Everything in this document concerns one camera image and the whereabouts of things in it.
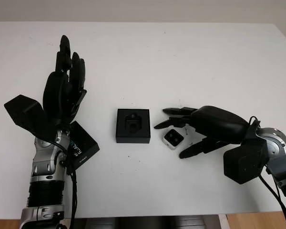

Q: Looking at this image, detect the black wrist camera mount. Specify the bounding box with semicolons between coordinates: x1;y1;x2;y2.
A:
4;94;60;141
223;143;269;185

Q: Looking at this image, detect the black open box base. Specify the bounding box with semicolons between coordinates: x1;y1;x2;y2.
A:
116;108;150;144

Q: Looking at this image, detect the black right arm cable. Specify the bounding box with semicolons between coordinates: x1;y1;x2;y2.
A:
259;167;286;229

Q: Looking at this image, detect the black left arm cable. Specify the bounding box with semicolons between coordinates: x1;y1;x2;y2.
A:
51;140;78;229

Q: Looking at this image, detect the small white black camera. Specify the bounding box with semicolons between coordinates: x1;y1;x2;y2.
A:
162;128;184;150

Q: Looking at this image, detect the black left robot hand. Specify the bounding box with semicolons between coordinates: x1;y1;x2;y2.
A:
42;35;88;129

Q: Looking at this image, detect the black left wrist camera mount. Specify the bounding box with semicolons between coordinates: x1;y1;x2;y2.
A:
4;94;60;141

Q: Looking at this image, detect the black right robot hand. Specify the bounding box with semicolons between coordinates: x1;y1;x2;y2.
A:
153;105;251;160

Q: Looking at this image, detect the dark robot torso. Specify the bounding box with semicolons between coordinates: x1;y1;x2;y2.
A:
78;214;220;229

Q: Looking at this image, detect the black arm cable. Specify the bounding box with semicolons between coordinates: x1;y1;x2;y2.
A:
259;167;286;229
51;140;78;229

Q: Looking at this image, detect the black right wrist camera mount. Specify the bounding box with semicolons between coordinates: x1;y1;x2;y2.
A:
223;143;269;185

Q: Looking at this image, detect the black RealSense box lid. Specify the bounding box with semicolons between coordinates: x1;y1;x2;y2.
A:
68;121;101;170

